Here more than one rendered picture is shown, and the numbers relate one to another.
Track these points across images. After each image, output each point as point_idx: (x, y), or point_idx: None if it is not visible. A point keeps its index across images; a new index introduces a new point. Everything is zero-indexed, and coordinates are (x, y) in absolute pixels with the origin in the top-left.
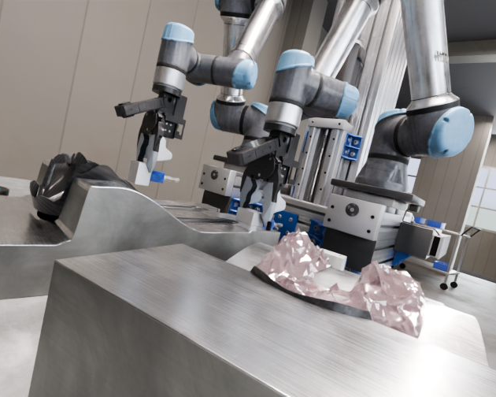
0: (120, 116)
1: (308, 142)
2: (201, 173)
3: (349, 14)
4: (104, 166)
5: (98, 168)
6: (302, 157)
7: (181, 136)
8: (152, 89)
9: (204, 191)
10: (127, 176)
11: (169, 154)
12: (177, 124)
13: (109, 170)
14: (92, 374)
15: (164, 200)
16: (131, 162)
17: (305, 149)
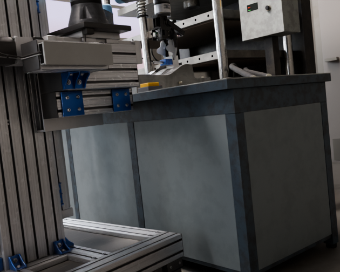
0: (180, 36)
1: (46, 7)
2: (141, 49)
3: None
4: (161, 66)
5: (162, 66)
6: (46, 21)
7: (153, 39)
8: (169, 17)
9: (136, 66)
10: (178, 64)
11: (157, 50)
12: (155, 33)
13: (160, 67)
14: None
15: (155, 74)
16: (177, 57)
17: (45, 13)
